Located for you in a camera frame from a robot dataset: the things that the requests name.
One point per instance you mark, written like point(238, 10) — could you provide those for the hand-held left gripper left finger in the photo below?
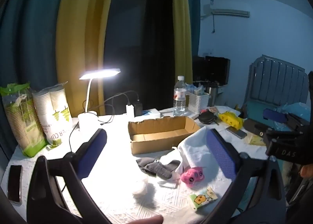
point(94, 148)

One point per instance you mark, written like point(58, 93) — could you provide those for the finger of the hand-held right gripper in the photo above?
point(254, 126)
point(275, 115)

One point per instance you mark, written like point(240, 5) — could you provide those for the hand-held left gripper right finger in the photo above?
point(220, 155)

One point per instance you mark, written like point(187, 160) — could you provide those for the white paper towel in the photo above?
point(195, 148)

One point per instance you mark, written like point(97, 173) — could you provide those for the pink plush toy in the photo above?
point(192, 175)

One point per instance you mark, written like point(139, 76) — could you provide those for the dark grey sock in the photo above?
point(143, 164)

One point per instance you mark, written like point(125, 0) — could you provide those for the white fluffy ball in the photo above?
point(140, 187)

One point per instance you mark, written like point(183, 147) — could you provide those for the cardboard box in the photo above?
point(159, 146)

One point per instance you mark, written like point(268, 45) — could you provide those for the person's right hand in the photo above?
point(307, 172)

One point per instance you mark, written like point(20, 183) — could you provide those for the person's left hand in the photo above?
point(148, 220)

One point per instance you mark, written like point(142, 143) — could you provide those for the pale yellow packet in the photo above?
point(256, 139)

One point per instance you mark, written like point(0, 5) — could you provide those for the grey smartphone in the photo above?
point(237, 132)

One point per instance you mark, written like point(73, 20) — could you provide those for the blue plastic bag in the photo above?
point(296, 110)

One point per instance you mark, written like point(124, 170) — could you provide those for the yellow plastic packet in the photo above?
point(229, 119)

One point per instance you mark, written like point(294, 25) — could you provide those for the round black case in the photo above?
point(207, 117)

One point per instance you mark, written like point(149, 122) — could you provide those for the red white patterned box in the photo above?
point(213, 109)

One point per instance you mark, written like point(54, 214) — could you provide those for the white paper cup pack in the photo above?
point(53, 116)

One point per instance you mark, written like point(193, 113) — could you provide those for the steel mug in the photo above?
point(212, 95)

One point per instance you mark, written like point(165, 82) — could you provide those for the white charger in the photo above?
point(130, 110)

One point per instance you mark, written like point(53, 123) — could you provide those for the white plastic basket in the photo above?
point(198, 103)

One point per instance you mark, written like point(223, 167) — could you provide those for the black charger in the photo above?
point(138, 109)

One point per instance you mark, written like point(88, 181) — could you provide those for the white embossed table cover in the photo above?
point(122, 202)

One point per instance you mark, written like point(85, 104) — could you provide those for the clear water bottle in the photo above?
point(180, 101)

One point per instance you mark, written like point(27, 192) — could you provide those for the dark monitor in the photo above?
point(211, 70)

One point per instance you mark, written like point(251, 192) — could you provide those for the blue plastic packet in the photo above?
point(194, 88)

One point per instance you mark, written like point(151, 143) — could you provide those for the white desk lamp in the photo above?
point(100, 73)

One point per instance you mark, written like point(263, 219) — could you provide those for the green paper cup pack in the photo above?
point(22, 126)

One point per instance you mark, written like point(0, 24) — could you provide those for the black smartphone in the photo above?
point(14, 182)

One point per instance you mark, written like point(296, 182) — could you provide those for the yellow curtain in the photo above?
point(182, 30)
point(78, 43)

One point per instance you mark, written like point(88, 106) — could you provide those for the white air conditioner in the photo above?
point(231, 13)

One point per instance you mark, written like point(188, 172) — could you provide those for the dark window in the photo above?
point(139, 38)

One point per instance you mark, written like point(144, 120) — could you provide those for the dark teal curtain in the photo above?
point(31, 30)
point(194, 13)

